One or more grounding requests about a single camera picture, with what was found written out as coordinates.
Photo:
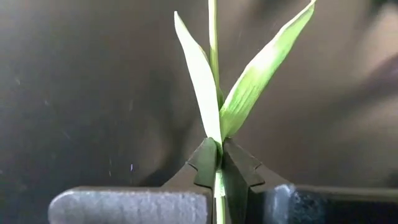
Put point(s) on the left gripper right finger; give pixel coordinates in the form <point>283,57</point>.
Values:
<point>239,168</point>

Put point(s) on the red tulip with green stem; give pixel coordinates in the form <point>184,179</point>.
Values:
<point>248,90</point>

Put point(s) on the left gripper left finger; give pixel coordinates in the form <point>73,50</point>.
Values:
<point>202,165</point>

